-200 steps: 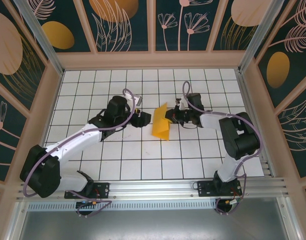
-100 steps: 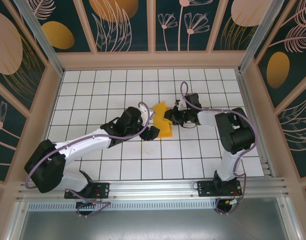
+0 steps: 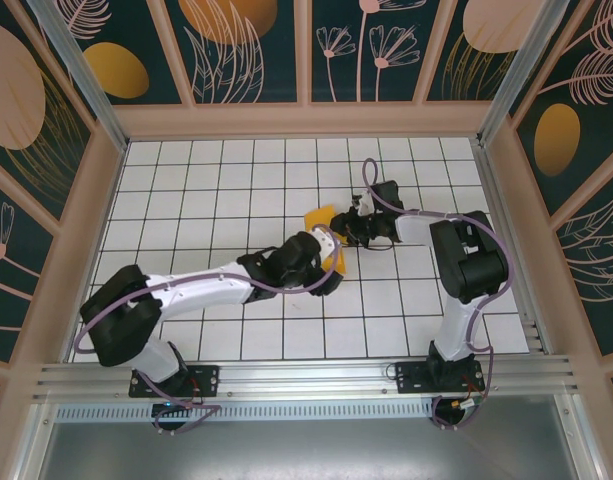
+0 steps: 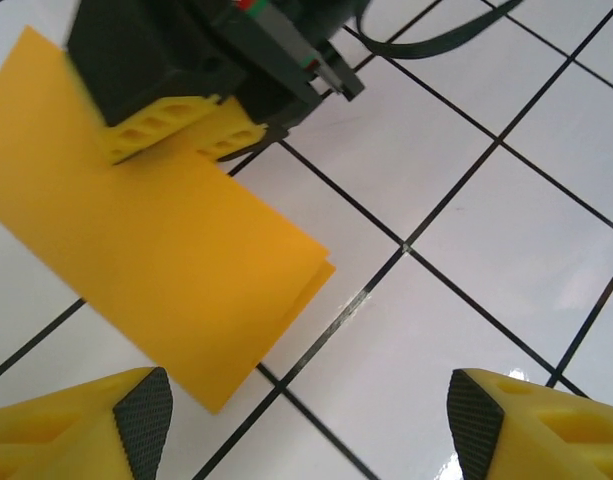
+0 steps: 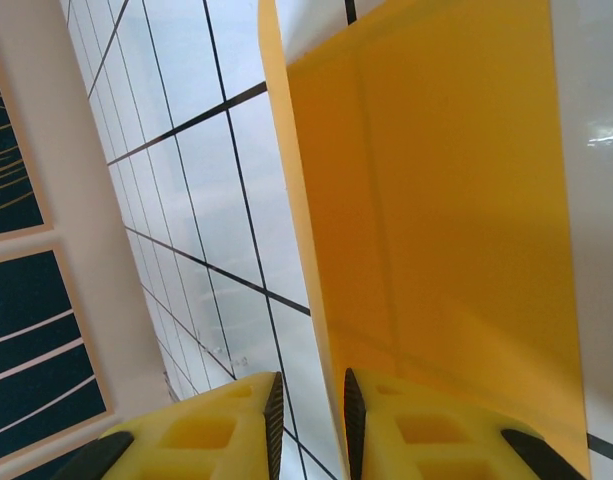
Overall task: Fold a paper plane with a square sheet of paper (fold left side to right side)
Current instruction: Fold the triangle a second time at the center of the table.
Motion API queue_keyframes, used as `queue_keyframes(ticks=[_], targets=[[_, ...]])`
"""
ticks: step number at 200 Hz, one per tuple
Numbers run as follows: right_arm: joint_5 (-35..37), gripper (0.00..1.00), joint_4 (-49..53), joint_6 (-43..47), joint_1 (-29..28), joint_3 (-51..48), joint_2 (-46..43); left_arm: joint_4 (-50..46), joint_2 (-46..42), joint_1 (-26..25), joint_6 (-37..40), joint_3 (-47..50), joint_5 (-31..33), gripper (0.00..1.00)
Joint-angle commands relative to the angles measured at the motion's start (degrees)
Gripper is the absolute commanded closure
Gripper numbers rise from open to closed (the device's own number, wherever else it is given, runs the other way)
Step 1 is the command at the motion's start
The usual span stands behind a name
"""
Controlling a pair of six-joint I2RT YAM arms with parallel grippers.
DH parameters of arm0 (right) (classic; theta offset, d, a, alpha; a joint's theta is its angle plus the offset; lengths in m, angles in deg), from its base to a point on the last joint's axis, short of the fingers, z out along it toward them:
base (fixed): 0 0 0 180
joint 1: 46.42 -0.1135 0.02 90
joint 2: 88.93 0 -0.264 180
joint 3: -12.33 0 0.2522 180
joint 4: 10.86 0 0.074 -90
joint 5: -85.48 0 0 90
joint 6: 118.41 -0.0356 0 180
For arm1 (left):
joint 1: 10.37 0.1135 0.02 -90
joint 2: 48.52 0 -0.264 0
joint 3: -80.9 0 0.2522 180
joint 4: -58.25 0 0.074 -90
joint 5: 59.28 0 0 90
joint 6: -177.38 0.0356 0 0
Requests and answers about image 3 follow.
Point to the orange square paper sheet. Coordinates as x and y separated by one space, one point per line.
318 217

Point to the grey metal panel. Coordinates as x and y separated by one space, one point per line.
306 450

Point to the small board with blue light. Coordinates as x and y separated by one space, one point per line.
168 407

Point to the long aluminium mounting rail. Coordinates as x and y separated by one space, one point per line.
306 377

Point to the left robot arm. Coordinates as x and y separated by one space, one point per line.
201 292

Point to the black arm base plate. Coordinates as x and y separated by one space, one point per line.
411 380
206 380

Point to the aluminium corner post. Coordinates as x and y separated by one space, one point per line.
519 75
91 80

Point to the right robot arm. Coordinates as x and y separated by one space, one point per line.
456 330

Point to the aluminium side rail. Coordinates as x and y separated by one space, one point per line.
526 310

